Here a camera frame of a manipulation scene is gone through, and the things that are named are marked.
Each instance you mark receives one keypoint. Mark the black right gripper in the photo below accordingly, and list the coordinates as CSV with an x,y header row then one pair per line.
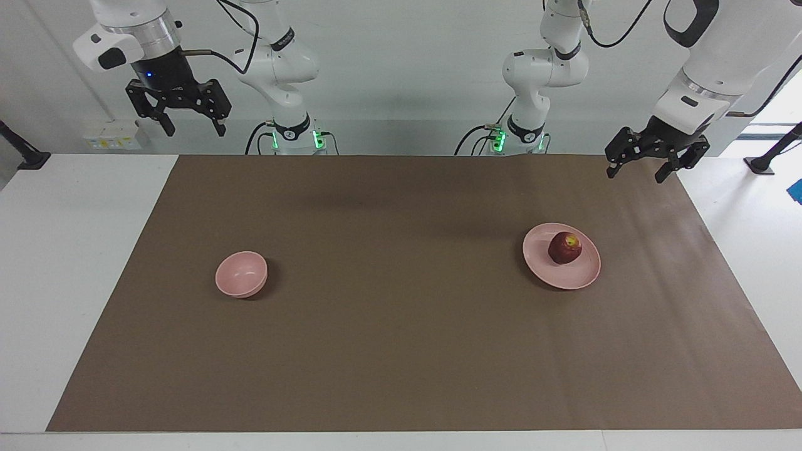
x,y
166,74

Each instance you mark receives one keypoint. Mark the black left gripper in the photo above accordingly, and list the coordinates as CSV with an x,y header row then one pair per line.
x,y
670,139

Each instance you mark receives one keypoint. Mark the red apple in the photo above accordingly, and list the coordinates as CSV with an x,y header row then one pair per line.
x,y
564,250

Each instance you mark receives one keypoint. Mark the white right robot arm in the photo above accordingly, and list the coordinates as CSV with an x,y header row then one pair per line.
x,y
282,69

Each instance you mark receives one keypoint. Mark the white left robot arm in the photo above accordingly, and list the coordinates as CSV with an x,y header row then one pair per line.
x,y
720,56

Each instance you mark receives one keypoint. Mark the pink plate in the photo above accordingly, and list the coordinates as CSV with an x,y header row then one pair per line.
x,y
576,275

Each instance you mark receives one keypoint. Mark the pink bowl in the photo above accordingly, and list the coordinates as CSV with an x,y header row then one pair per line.
x,y
238,275

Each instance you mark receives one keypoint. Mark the black clamp stand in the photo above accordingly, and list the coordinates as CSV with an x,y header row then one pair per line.
x,y
28,158
767,160

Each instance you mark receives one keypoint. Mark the blue object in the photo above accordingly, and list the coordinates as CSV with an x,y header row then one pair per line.
x,y
796,191

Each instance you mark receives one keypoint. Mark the brown table mat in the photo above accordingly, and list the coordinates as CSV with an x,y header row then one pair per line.
x,y
401,351

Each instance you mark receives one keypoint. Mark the white wall socket box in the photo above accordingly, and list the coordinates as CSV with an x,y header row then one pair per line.
x,y
113,136

